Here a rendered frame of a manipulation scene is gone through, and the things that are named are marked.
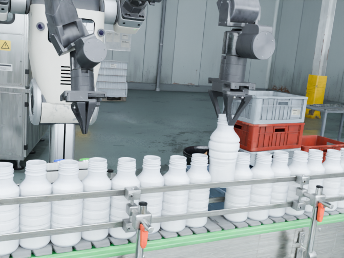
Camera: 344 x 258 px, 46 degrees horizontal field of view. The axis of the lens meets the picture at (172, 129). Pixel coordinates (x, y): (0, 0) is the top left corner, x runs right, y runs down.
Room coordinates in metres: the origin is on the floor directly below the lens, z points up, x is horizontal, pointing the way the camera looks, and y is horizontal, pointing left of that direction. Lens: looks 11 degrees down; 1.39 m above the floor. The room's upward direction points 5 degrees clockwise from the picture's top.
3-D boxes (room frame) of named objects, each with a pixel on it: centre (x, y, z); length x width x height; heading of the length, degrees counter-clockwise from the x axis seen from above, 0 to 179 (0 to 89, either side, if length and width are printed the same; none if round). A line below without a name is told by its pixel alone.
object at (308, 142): (3.84, -1.35, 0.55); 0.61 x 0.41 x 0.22; 120
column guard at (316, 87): (10.53, -3.61, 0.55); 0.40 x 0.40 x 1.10; 27
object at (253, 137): (3.43, -0.77, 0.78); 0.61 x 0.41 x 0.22; 124
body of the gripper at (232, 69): (0.92, -0.12, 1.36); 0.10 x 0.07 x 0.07; 27
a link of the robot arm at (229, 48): (0.91, -0.13, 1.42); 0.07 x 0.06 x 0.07; 28
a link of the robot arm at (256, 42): (0.88, -0.14, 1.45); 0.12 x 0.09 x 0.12; 28
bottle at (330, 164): (1.07, -0.44, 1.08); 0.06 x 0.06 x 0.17
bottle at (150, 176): (0.84, 0.04, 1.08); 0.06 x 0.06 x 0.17
